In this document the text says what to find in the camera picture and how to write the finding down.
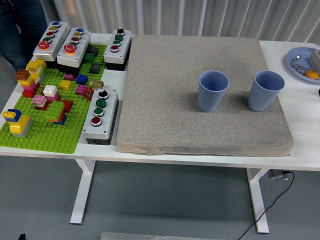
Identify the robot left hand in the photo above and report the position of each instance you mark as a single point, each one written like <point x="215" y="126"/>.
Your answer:
<point x="22" y="237"/>

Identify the blue ribbed cup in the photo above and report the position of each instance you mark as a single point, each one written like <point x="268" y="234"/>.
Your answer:
<point x="210" y="100"/>
<point x="260" y="97"/>

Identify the white table leg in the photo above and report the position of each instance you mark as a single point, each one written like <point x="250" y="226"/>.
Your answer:
<point x="82" y="192"/>
<point x="257" y="200"/>

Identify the green brick baseplate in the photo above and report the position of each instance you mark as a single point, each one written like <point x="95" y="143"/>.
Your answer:
<point x="45" y="140"/>

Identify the yellow blue grey brick stack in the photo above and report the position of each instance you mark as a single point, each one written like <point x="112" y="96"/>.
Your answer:
<point x="20" y="125"/>

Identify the green-topped red brick stack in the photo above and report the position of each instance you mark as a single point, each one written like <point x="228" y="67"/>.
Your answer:
<point x="55" y="110"/>

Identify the pink-topped red brick stack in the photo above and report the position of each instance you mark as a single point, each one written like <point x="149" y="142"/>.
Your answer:
<point x="40" y="100"/>

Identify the four-button control box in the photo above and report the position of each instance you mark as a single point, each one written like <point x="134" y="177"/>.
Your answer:
<point x="125" y="50"/>
<point x="110" y="117"/>

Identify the white-topped pink brick stack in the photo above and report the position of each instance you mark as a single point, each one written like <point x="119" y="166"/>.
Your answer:
<point x="51" y="91"/>

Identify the yellow brown red brick tower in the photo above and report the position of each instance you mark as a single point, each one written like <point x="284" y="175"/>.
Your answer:
<point x="31" y="85"/>

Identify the small magenta brick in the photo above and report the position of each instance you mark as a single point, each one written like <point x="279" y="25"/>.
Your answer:
<point x="69" y="76"/>

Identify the grey sloped piece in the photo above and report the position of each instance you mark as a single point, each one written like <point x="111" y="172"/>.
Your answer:
<point x="95" y="68"/>

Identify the dark green brick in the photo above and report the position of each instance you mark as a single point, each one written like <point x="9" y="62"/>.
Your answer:
<point x="89" y="58"/>

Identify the five-button control box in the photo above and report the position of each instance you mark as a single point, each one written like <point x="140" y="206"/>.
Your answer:
<point x="60" y="37"/>
<point x="80" y="50"/>

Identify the grey-brown fabric mat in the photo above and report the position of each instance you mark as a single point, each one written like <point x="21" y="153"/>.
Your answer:
<point x="162" y="100"/>

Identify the black curved piece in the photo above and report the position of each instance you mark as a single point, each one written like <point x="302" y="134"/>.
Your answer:
<point x="93" y="50"/>

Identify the person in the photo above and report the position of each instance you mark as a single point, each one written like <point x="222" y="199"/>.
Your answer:
<point x="15" y="25"/>

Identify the grey power adapter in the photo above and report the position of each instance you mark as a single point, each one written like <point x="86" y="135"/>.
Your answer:
<point x="275" y="174"/>

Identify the white curtain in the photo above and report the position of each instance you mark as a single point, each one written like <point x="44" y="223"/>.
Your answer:
<point x="175" y="15"/>

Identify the orange fruit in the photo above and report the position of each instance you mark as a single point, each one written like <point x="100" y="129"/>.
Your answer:
<point x="312" y="74"/>

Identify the blue plate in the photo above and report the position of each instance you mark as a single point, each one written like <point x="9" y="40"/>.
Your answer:
<point x="303" y="52"/>

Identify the grey block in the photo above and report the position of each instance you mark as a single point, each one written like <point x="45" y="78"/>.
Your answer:
<point x="315" y="58"/>

